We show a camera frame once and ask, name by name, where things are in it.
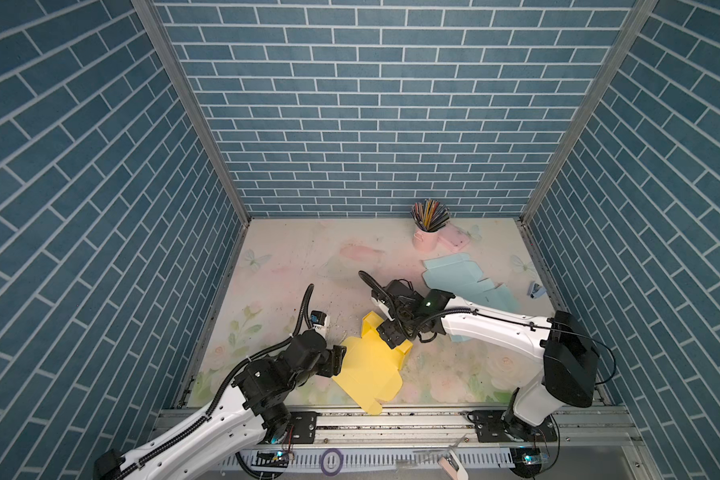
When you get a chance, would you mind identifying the light blue flat paper box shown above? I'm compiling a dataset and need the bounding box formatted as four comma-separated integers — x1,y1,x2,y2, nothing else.
422,253,519,313

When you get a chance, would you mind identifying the purple tape ring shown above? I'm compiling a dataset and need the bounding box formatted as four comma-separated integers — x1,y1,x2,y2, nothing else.
319,448,345,478

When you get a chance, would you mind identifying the yellow paper box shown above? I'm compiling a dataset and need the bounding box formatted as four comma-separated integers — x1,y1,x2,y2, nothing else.
333,312,413,415

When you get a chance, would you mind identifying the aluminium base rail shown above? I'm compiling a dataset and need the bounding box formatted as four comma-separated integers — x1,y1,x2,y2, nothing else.
149,403,661,480

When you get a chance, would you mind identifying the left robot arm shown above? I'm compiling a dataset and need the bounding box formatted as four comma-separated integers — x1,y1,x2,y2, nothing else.
92,330,347,479

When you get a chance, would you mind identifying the pink flat paper box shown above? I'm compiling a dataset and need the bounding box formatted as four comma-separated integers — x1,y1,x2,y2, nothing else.
438,223,471,253

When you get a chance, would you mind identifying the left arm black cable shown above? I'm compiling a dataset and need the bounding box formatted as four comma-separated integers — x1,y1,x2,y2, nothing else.
110,283,316,480

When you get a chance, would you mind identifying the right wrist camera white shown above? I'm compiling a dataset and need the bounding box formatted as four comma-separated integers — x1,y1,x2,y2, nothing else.
371,288,397,321

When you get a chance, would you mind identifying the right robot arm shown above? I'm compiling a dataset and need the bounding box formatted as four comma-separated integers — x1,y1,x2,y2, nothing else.
359,271,601,431

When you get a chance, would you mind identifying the aluminium corner post left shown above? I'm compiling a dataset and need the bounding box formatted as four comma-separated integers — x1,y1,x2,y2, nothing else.
131,0,252,226

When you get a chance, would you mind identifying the pink metal pencil cup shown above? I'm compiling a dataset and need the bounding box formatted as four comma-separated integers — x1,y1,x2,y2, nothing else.
412,229,439,253

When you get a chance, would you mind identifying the aluminium corner post right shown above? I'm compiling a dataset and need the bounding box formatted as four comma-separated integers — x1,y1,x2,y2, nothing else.
518,0,661,226

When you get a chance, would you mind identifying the white pink clip tool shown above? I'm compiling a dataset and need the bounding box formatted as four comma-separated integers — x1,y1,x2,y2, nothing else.
438,450,469,480

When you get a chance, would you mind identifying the aluminium corner post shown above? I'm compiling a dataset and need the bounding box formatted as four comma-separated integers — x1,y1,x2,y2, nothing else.
131,0,252,226
518,0,661,226

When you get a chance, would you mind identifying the coloured pencils bundle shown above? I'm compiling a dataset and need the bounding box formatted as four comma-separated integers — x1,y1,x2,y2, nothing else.
410,199,451,233

